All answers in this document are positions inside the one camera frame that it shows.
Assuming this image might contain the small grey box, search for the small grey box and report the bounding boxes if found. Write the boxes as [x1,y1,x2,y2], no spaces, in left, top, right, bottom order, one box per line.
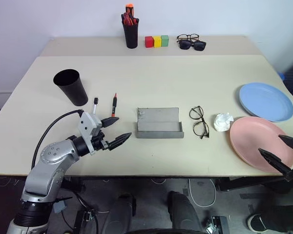
[53,197,73,214]

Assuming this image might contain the grey glasses case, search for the grey glasses case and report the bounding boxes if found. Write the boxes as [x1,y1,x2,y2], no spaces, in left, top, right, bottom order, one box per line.
[136,107,185,139]

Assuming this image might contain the red and black pen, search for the red and black pen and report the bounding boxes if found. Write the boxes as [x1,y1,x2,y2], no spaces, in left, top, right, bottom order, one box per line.
[110,92,118,117]

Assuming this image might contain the slim black pen holder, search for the slim black pen holder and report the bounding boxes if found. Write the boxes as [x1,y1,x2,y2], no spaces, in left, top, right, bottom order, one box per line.
[123,22,139,49]

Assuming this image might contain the pink plastic plate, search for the pink plastic plate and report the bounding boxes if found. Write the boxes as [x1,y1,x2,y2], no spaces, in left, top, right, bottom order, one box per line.
[229,116,293,174]

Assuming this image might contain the crumpled white paper ball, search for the crumpled white paper ball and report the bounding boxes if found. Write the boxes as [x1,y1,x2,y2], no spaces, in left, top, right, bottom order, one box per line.
[213,112,234,132]

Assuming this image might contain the black thin-rimmed eyeglasses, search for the black thin-rimmed eyeglasses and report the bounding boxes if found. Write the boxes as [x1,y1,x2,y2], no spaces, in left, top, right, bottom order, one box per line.
[188,105,210,139]

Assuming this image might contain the white floor cable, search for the white floor cable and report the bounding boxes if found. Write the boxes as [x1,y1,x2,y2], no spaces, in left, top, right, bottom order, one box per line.
[188,179,217,208]

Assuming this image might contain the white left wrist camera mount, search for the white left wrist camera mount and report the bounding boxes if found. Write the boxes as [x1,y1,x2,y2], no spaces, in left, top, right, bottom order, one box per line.
[78,111,103,156]

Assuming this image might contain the black sunglasses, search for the black sunglasses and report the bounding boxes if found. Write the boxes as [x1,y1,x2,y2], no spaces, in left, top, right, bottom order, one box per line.
[178,40,207,52]

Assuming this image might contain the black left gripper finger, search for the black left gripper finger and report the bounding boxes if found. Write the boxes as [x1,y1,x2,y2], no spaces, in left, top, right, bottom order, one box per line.
[100,117,120,128]
[108,132,132,152]

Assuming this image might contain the wide black plastic cup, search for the wide black plastic cup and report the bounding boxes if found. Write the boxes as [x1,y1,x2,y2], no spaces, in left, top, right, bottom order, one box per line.
[53,69,89,107]

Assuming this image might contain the black white-soled shoe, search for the black white-soled shoe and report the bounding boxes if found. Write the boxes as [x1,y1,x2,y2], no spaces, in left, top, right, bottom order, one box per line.
[247,214,269,233]

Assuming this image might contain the brown-framed eyeglasses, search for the brown-framed eyeglasses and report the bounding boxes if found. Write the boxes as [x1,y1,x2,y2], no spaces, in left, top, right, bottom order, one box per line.
[176,33,201,42]

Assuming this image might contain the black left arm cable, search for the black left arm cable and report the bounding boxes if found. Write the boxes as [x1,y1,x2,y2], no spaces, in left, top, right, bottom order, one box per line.
[31,109,85,170]

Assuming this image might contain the dark trouser leg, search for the dark trouser leg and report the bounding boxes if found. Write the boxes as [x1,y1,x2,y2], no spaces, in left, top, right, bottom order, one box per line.
[256,204,293,234]

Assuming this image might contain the dark grey rounded foot shell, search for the dark grey rounded foot shell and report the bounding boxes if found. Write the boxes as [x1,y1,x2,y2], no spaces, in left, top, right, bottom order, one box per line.
[101,194,137,234]
[167,191,202,232]

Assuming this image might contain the black metal floor clamp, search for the black metal floor clamp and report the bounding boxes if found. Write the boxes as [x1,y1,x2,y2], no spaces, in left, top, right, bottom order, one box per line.
[205,215,230,234]
[73,209,98,233]

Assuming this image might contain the blue plastic plate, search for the blue plastic plate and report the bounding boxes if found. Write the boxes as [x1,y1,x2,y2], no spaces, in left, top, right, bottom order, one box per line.
[235,82,293,122]

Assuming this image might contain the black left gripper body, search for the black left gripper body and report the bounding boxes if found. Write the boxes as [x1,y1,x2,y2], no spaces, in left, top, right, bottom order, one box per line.
[91,126,113,152]

